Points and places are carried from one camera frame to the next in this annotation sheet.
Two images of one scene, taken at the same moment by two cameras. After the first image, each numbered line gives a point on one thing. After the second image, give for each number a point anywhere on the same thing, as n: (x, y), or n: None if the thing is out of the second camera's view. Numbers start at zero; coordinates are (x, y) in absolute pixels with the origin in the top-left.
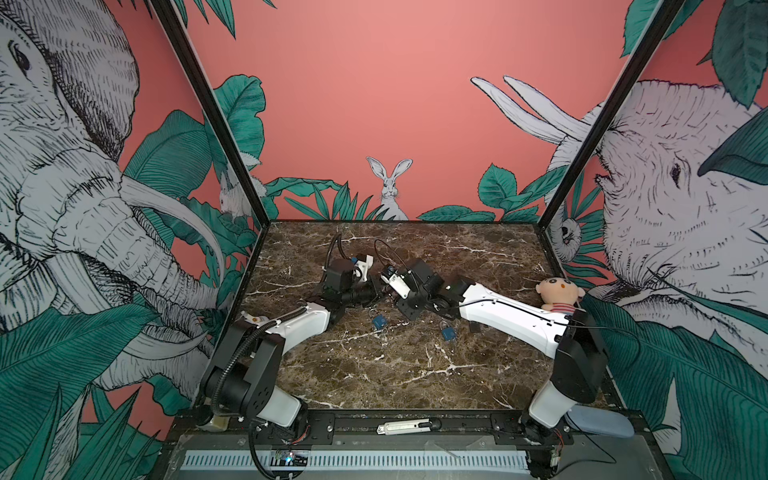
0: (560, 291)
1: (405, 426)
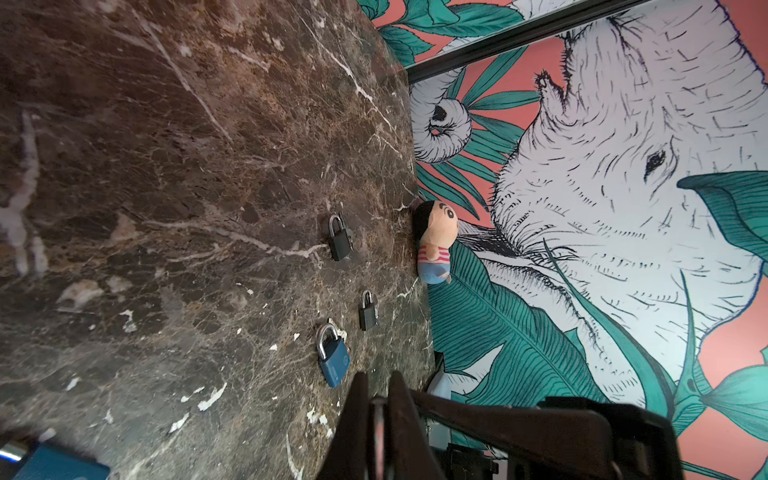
0: (435, 229)
1: None
